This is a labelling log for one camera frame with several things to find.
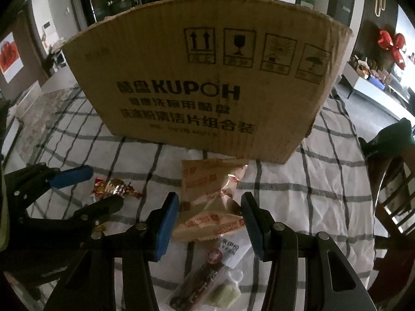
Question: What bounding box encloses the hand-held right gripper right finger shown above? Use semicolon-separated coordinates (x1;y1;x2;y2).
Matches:
240;192;367;311

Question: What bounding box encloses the grey checked tablecloth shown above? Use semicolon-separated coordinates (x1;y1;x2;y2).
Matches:
0;86;390;311

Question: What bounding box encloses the brown cardboard box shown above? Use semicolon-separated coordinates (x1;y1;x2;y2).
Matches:
61;0;353;165

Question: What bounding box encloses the white plastic basket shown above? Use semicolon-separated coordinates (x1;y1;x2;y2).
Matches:
15;81;41;117

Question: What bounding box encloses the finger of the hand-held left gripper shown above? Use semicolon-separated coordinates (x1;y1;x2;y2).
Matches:
19;195;124;234
5;165;94;208

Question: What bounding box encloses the gold and red candy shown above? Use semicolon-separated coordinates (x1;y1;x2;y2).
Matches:
91;176;143;200

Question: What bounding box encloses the green candy in clear wrapper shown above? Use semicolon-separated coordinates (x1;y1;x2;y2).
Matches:
207;269;244;308

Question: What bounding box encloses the dark green cloth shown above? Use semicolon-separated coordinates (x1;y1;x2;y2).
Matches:
359;118;415;158

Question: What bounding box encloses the grey interior door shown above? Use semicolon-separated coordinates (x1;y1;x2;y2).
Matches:
333;0;357;28

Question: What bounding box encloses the beige snack packet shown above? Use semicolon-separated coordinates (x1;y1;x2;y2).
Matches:
182;159;248;201
172;197;247;242

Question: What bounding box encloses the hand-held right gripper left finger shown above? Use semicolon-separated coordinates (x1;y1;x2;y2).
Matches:
45;192;180;311

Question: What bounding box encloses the wooden chair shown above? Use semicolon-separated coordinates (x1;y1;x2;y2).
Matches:
368;154;415;299

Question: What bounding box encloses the dark slatted wall panel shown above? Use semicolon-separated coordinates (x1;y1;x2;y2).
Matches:
355;0;400;54

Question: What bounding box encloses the floral table mat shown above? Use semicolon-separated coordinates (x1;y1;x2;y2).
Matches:
31;87;86;120

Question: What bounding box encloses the brown entrance door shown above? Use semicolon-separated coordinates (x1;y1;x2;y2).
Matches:
0;5;44;94

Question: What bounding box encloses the brown stick snack packet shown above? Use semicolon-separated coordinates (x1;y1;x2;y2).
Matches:
169;236;254;310

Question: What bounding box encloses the white low cabinet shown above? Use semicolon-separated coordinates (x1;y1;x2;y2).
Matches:
340;61;415;119

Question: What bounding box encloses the red and white door poster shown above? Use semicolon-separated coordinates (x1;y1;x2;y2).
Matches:
0;32;23;83

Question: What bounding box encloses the red bow decoration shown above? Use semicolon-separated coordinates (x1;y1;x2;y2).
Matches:
378;30;407;67

